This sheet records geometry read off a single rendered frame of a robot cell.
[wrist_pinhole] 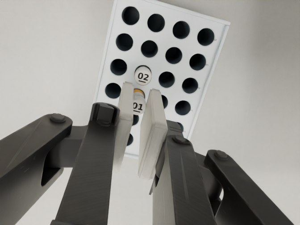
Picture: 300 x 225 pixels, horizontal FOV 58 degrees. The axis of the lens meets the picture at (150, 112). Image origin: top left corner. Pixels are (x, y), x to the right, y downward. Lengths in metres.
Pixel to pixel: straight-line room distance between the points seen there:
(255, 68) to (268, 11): 0.05
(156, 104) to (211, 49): 0.08
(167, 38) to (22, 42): 0.12
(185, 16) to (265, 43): 0.09
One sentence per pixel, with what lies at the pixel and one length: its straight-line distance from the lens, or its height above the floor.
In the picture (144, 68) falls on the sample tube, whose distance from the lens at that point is 0.20.
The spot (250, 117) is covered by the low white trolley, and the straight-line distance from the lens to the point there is 0.28.
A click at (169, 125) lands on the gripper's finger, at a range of 0.15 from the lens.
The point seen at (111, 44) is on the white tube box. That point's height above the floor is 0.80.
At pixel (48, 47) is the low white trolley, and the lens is 0.25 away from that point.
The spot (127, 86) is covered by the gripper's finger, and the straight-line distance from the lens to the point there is 0.18.
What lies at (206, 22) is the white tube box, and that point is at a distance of 0.21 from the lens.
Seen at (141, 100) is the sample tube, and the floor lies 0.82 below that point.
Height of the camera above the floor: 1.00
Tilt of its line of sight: 70 degrees down
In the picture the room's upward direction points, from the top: 174 degrees clockwise
